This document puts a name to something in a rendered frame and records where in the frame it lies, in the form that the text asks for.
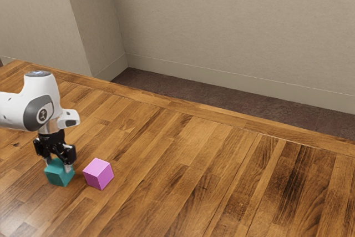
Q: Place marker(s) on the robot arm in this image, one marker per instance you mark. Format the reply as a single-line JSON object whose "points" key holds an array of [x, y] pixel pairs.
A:
{"points": [[33, 101]]}

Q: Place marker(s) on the pink block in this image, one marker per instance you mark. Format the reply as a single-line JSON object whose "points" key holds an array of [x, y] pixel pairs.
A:
{"points": [[98, 173]]}

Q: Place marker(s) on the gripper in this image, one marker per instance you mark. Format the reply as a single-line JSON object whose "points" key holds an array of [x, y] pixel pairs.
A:
{"points": [[51, 140]]}

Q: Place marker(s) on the teal block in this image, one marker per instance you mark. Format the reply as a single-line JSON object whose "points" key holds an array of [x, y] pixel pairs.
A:
{"points": [[58, 174]]}

